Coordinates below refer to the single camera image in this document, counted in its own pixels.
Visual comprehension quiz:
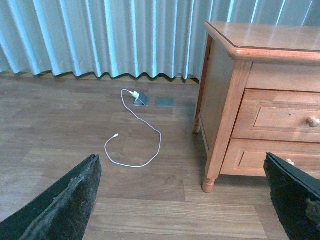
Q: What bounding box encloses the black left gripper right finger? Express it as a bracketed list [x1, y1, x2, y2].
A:
[263, 152, 320, 240]

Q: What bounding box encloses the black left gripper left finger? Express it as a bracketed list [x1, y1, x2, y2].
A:
[0, 154, 102, 240]

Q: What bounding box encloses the wooden drawer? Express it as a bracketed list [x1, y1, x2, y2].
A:
[220, 139, 320, 179]
[232, 89, 320, 143]

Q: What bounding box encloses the open grey floor socket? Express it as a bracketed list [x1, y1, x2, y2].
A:
[130, 91, 150, 106]

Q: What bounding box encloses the white plug in floor socket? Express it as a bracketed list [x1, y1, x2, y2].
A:
[130, 91, 140, 99]

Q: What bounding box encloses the closed grey floor socket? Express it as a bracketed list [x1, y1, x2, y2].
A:
[155, 97, 175, 108]

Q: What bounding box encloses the pale pleated curtain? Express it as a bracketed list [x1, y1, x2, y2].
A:
[0, 0, 320, 79]

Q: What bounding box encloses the white cable on floor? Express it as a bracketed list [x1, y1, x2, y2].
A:
[104, 89, 162, 168]

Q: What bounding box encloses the wooden nightstand frame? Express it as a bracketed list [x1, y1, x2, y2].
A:
[193, 21, 320, 193]

